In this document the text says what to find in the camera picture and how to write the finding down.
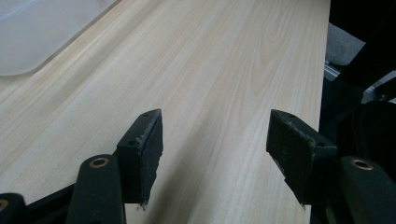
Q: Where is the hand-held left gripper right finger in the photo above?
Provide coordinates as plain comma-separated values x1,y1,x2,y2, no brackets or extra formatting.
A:
265,108,339,209

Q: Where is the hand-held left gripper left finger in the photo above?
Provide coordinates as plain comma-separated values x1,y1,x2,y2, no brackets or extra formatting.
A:
116,108,164,211

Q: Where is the clear plastic container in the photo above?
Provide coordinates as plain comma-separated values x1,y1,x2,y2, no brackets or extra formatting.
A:
0,0,123,77

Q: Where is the aluminium floor rail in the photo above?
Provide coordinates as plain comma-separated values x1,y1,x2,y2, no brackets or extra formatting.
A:
323,61,396,105

